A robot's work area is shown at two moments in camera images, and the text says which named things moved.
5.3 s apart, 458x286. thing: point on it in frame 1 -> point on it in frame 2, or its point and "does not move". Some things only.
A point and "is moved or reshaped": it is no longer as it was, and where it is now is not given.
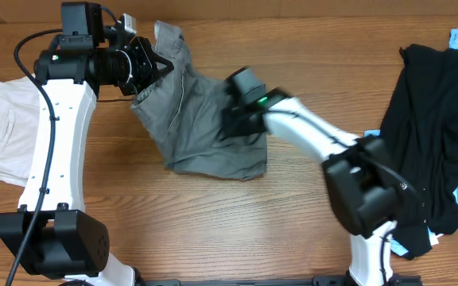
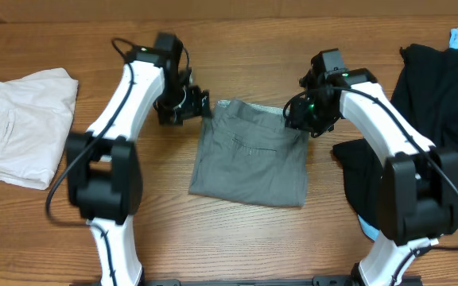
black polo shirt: (432, 124) does not move
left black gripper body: (141, 67) -> (176, 103)
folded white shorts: (6, 115) does not move
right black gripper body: (234, 125) -> (306, 117)
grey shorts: (184, 112) is moved or reshaped
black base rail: (317, 280) does not move
